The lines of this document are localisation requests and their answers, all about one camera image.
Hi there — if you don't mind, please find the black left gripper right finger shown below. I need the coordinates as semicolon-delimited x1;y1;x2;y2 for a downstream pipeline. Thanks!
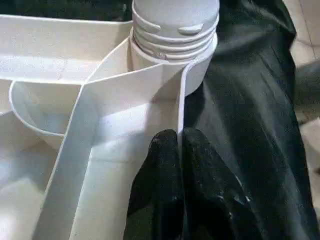
181;127;263;240

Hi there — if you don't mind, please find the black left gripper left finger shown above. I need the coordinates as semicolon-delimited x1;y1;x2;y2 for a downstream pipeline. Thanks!
122;128;185;240

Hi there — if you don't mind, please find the white plastic table top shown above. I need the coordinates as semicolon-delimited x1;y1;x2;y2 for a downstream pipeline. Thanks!
0;14;218;240

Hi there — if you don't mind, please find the white plastic table leg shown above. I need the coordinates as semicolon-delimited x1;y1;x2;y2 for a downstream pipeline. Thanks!
129;0;221;63

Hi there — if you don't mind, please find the black work mat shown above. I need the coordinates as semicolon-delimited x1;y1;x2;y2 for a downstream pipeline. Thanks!
0;0;316;240

